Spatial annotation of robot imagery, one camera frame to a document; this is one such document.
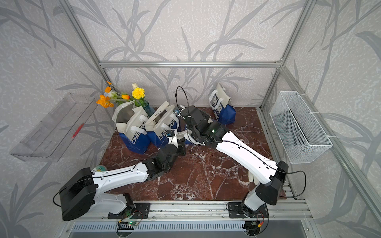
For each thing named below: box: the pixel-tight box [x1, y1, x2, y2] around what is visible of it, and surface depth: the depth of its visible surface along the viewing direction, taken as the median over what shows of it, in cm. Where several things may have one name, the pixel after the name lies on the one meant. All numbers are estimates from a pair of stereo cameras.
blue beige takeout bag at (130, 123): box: [111, 100, 151, 155], surface depth 85 cm
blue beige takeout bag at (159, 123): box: [144, 101, 180, 149], surface depth 85 cm
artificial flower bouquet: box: [96, 80, 147, 109], surface depth 88 cm
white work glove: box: [248, 170, 261, 186], surface depth 86 cm
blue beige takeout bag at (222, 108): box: [208, 82, 237, 125], surface depth 102 cm
